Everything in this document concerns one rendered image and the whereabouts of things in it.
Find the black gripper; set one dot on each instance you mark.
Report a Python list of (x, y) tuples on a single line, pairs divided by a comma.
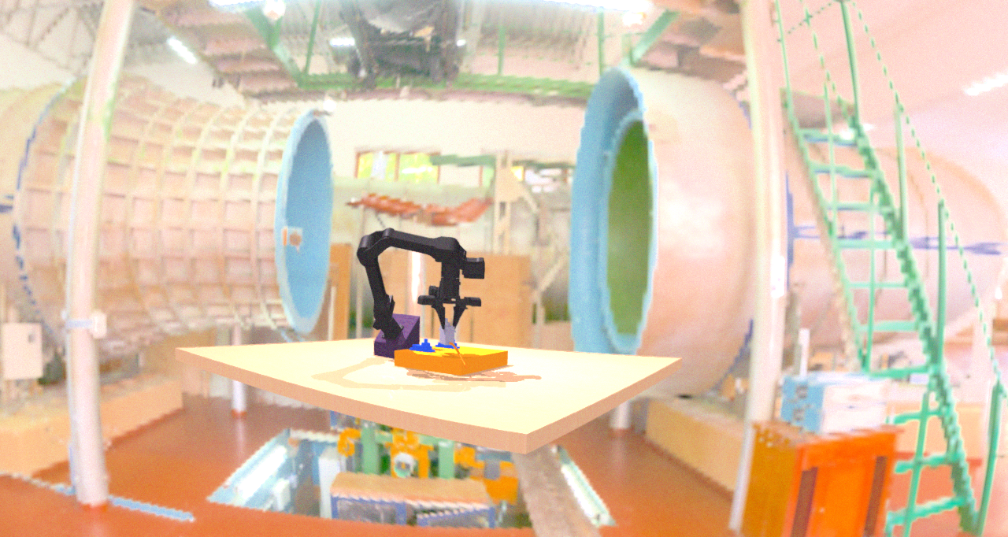
[(449, 289)]

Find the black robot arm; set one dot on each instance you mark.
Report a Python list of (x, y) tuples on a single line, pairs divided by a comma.
[(443, 249)]

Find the yellow flat deck plate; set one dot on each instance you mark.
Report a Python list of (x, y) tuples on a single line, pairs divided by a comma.
[(445, 359)]

